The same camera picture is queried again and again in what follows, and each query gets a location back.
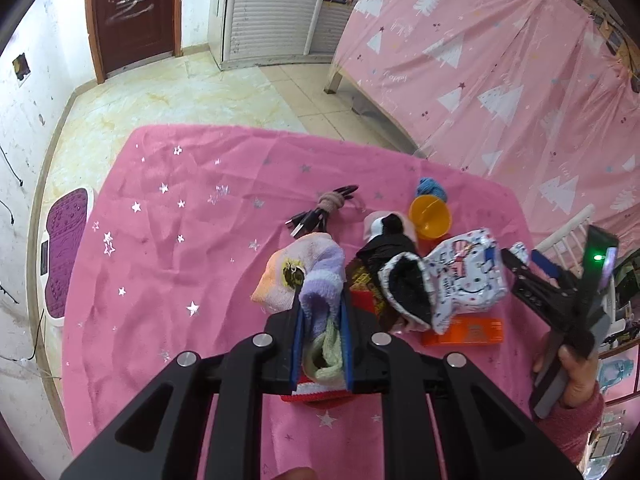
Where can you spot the pink star tablecloth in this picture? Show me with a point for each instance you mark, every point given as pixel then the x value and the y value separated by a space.
pixel 200 260

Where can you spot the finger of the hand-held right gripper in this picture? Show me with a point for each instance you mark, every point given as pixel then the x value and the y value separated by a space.
pixel 530 285
pixel 547 265

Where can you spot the person's right forearm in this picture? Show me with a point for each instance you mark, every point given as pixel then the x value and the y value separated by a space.
pixel 570 432

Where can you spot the blue yarn ball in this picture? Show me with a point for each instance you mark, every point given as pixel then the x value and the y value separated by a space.
pixel 431 189

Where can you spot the white printed snack bag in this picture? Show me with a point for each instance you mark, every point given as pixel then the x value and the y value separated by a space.
pixel 460 275

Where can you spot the orange plastic cup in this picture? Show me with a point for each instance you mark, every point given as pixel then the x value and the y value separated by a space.
pixel 430 217

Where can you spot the person's right hand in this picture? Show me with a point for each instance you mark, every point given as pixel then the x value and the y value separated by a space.
pixel 580 380

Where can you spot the brown snack wrapper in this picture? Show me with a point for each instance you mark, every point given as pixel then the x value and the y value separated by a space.
pixel 361 285

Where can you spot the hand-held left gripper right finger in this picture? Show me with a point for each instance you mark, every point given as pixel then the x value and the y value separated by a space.
pixel 346 345

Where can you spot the brown wooden door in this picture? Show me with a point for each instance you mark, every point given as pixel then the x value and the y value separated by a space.
pixel 135 10

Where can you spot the white shutter cabinet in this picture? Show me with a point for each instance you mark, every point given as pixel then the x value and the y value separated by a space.
pixel 280 15

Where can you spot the dark wall socket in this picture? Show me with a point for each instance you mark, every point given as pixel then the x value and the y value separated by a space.
pixel 21 66

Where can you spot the black white sock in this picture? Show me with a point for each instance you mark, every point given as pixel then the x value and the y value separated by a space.
pixel 390 240

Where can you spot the pastel fuzzy sock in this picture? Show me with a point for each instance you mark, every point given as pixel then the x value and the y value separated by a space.
pixel 320 272

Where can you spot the wooden bed frame leg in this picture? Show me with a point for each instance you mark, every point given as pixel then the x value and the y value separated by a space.
pixel 334 80

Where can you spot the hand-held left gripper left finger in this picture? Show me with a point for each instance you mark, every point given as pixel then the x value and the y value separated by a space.
pixel 297 350

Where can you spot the red white knit sock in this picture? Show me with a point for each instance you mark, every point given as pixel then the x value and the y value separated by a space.
pixel 315 392

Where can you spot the white railing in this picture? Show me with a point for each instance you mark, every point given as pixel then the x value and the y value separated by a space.
pixel 565 232

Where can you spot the pink tree print curtain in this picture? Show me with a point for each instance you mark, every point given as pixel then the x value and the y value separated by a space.
pixel 500 85

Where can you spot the orange flat packet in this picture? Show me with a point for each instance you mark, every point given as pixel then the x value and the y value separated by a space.
pixel 462 332

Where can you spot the purple white foot massager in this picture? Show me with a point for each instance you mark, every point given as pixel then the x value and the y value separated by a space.
pixel 62 255

